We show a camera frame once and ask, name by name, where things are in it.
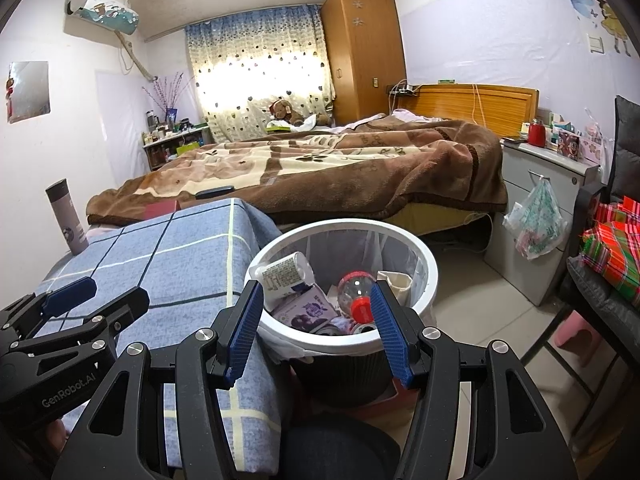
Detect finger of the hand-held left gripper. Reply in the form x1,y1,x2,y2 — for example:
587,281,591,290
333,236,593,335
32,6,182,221
10,287,150,361
0,276,98,333

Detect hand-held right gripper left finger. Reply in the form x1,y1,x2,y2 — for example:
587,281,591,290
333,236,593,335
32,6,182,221
50,280,264,480

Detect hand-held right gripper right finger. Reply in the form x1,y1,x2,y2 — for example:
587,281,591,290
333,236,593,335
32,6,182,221
371,280,571,480

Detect clear plastic bottle red label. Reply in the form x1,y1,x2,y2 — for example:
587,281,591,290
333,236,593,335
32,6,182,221
337,271,383,323

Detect white printed tub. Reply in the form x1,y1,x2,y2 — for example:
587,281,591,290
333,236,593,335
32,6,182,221
255,252,317,312

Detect white rimmed trash bin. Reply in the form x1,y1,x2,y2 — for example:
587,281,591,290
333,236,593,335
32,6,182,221
247,218,440,408

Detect person's left hand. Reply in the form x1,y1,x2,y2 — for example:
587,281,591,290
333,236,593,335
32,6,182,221
42,417,68,453

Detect grey thermos tumbler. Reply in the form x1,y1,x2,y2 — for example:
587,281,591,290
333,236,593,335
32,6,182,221
45,178,91,256

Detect olive bed base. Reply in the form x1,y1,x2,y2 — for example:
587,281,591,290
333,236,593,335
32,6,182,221
390,200,493,238

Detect brown printed blanket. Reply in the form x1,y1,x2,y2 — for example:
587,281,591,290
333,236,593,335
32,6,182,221
86,112,508,228

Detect cluttered white shelf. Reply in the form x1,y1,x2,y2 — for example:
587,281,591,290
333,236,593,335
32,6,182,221
142,127,211,171

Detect green printed plastic bag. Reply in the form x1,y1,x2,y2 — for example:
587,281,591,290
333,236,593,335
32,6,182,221
502,175,568,261

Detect pink plastic stool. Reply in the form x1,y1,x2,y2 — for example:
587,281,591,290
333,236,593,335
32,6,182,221
555,310,603,368

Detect grey nightstand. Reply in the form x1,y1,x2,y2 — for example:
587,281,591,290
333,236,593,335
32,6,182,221
482,140,601,308

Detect brown teddy bear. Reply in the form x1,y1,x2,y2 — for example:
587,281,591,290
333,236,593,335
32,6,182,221
268,100,306,128

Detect purple flower branches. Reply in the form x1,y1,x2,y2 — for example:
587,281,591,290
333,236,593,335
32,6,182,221
142,72,193,121

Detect red green plaid cloth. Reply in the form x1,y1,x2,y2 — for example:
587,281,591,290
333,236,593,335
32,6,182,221
582,195,640,308

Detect wrapped air conditioner pipe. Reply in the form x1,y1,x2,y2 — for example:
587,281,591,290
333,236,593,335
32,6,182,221
116,32,158,81

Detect wooden headboard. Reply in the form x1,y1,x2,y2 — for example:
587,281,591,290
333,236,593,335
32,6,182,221
412,83,540,141

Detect printed gift box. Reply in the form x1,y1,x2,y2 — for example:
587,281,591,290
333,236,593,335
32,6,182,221
556,127,583,161

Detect heart patterned curtain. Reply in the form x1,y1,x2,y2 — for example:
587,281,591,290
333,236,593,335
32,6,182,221
185,4,336,143

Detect green white boxes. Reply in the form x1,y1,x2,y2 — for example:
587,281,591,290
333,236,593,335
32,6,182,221
547,112,576,136

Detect pink floral box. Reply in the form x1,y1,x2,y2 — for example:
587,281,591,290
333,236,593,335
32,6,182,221
580,137,606,166

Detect wooden wardrobe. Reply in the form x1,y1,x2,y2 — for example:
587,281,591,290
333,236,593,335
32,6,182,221
321,0,407,126

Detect black metal chair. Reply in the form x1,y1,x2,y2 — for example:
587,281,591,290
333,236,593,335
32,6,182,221
520,95,640,441

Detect silver wall sheet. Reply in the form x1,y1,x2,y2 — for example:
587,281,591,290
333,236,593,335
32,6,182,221
7,61,52,123

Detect wall air conditioner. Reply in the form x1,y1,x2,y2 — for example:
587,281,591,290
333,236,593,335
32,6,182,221
65,0,140,36

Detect cartoon wall sticker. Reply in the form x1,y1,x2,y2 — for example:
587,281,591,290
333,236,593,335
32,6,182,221
560,0,632,53

